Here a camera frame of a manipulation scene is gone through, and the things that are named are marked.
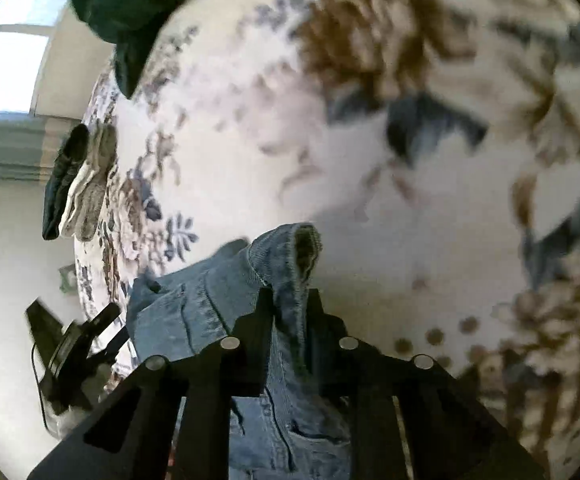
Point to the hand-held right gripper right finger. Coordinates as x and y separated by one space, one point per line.
315 312

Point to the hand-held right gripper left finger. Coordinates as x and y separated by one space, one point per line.
265 310

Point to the grey-green window blind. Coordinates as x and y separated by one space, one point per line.
15 145

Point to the dark folded garment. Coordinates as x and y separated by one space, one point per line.
62 180

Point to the floral printed bed sheet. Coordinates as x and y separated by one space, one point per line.
280 160

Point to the dark green cloth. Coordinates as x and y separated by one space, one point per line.
120 5

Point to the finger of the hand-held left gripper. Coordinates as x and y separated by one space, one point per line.
104 319
112 347

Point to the blue denim pants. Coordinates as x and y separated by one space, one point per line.
195 315

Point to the bright window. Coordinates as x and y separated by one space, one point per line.
10 45

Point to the grey folded garment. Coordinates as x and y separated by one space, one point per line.
95 190

